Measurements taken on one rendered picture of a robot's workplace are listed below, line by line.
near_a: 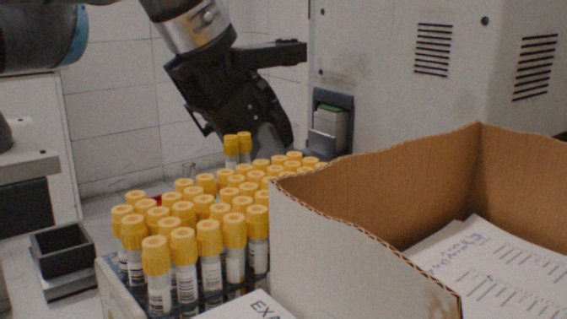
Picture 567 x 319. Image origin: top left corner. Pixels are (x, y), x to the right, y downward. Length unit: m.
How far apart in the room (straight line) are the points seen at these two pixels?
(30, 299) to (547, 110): 0.59
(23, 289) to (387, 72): 0.45
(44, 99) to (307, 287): 1.90
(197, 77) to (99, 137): 2.38
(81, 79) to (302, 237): 2.56
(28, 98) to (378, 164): 1.86
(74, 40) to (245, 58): 0.35
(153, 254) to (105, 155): 2.63
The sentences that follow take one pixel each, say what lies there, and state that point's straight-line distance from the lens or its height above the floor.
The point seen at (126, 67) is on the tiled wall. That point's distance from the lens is 2.86.
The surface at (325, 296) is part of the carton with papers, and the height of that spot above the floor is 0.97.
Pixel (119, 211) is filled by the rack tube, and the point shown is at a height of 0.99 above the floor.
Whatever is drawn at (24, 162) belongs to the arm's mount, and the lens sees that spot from 0.77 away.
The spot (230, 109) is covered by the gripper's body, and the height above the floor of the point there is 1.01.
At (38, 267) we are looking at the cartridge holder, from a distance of 0.51.
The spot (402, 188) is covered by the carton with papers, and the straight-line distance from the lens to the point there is 0.40.
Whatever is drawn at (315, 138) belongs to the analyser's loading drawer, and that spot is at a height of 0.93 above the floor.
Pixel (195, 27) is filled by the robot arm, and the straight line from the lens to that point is 0.50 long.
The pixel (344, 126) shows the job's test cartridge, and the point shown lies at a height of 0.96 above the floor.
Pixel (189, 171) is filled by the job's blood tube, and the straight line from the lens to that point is 0.45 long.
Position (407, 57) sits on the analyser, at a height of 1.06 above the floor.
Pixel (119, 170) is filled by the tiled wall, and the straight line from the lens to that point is 2.97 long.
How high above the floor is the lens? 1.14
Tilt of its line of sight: 20 degrees down
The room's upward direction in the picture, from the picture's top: straight up
